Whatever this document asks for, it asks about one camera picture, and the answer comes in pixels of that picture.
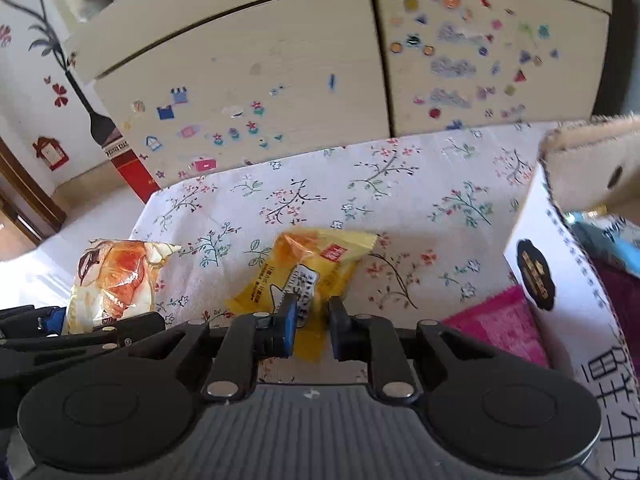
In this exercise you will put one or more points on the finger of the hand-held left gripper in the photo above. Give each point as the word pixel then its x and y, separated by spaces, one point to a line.
pixel 52 318
pixel 125 333

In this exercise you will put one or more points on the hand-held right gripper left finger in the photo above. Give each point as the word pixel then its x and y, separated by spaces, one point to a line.
pixel 288 326

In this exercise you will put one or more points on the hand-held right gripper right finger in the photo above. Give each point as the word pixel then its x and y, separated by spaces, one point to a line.
pixel 333 325

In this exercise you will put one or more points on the croissant print bread packet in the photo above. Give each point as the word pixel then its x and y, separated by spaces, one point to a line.
pixel 117 275

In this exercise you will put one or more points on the yellow waffle snack packet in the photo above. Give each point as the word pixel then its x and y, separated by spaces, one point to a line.
pixel 310 260

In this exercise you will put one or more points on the cardboard box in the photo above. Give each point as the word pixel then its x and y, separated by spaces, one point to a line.
pixel 560 310

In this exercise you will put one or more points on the light blue gold snack packet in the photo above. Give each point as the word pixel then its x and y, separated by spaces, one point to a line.
pixel 607 237

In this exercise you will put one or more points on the floral tablecloth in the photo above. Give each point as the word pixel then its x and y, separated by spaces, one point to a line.
pixel 310 195

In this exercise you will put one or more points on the pink snack packet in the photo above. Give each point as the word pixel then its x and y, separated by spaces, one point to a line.
pixel 500 325

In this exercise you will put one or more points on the red patterned box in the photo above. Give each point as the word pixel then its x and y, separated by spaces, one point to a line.
pixel 132 165

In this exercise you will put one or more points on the beige cabinet with stickers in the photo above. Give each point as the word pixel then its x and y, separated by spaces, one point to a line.
pixel 250 85

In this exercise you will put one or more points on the brown wooden door frame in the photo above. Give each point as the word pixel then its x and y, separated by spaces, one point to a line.
pixel 25 200

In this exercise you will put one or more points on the red house wall sticker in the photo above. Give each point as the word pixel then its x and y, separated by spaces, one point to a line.
pixel 50 154

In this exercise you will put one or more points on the flower vase wall sticker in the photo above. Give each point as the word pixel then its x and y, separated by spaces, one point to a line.
pixel 97 125

